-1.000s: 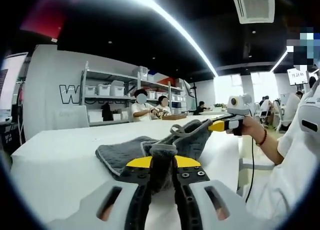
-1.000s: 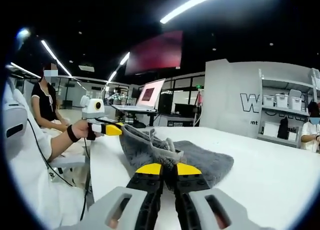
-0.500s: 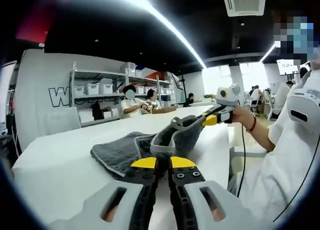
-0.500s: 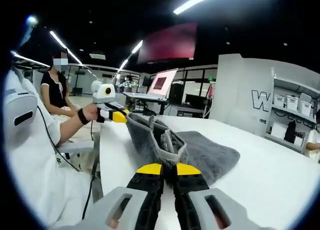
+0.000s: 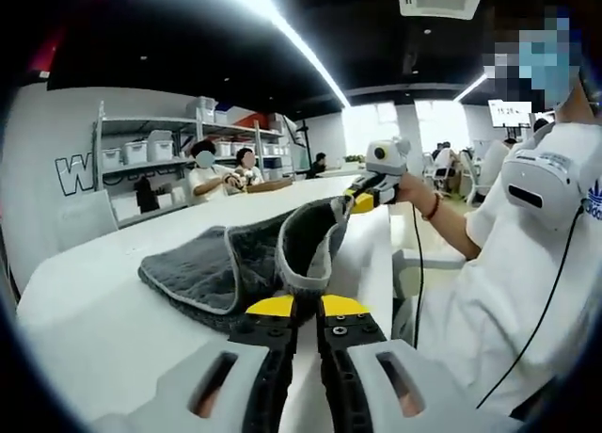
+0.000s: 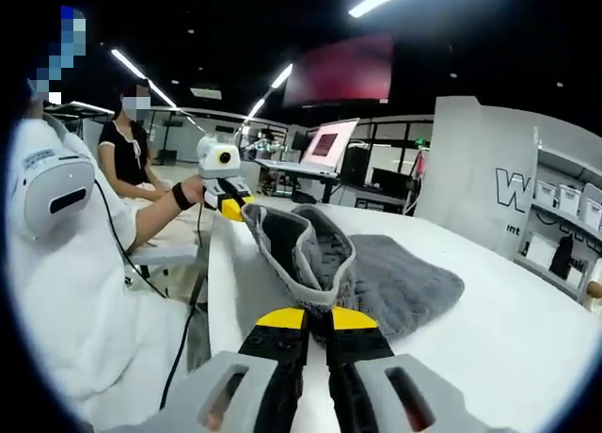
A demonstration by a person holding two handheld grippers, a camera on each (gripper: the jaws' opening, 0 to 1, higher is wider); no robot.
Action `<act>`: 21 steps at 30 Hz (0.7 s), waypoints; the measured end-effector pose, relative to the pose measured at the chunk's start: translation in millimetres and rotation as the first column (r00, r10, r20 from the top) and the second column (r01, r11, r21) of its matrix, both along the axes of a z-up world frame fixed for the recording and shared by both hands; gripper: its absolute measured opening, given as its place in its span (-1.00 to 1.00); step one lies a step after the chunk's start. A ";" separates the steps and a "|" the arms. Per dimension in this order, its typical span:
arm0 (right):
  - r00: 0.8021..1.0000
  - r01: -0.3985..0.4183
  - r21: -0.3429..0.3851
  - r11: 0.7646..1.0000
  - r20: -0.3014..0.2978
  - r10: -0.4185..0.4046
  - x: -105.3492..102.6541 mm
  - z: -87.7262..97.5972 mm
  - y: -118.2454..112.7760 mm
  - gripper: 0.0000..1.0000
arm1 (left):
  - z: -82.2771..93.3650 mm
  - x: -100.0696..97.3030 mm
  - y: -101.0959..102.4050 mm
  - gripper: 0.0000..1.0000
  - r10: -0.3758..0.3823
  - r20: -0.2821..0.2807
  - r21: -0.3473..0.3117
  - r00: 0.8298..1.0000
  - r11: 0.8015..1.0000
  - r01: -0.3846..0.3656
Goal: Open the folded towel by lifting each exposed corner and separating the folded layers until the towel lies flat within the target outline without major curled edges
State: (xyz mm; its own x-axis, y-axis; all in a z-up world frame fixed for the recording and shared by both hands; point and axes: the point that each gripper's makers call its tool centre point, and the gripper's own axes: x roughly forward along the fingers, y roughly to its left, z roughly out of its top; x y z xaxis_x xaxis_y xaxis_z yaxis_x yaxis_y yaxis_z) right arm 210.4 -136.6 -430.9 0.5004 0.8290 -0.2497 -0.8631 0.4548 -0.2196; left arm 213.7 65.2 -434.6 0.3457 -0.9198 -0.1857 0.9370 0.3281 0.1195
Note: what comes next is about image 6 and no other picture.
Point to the black computer tower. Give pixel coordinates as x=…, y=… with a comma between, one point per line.
x=356, y=165

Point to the white chair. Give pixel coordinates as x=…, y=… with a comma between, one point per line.
x=164, y=253

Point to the grey towel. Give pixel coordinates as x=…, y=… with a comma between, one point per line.
x=400, y=273

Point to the white shelving rack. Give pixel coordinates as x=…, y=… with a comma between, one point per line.
x=564, y=226

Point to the white flat box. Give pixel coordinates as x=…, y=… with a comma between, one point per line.
x=539, y=250

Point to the red hanging screen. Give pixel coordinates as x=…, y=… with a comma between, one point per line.
x=338, y=70

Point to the black bag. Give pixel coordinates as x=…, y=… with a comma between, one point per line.
x=562, y=256

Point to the black wristband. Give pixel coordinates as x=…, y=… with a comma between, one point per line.
x=182, y=197

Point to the white desk black legs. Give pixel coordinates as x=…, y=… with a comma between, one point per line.
x=301, y=169

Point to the small black device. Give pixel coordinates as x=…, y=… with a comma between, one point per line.
x=305, y=197

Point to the white worn device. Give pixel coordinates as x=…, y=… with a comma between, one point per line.
x=56, y=188

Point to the person's left hand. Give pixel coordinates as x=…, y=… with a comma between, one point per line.
x=195, y=190

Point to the open laptop pink screen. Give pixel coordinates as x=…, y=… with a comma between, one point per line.
x=329, y=143

